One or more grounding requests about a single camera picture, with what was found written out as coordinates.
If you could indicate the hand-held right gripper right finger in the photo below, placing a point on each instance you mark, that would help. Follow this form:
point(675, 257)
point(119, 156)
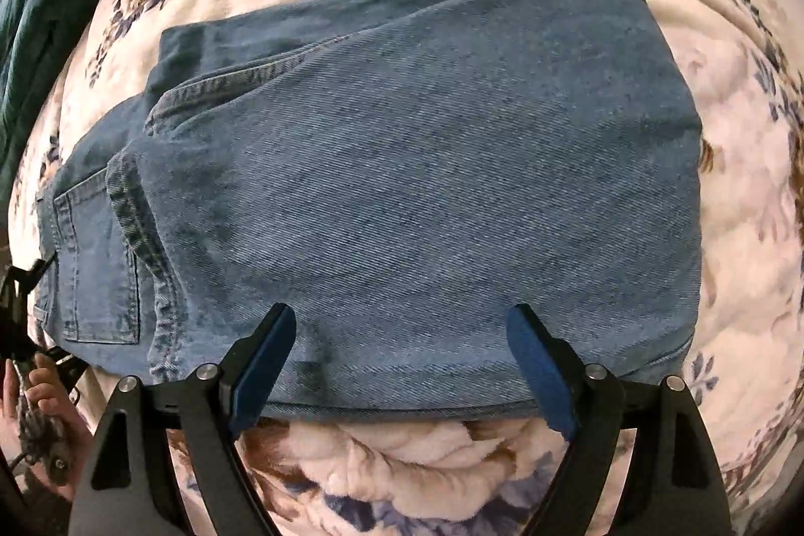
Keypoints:
point(540, 373)

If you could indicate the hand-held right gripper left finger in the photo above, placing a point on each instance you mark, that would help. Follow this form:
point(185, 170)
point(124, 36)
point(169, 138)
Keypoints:
point(264, 373)

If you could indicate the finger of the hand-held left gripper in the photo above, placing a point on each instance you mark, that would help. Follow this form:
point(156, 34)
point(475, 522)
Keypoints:
point(28, 273)

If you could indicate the blue denim pants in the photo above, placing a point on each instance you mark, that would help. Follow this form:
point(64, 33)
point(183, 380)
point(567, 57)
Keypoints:
point(408, 165)

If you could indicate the person's left hand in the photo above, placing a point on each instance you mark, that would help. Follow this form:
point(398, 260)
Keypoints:
point(47, 382)

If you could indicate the floral fleece blanket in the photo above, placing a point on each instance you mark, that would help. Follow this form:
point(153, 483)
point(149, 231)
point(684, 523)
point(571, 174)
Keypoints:
point(741, 197)

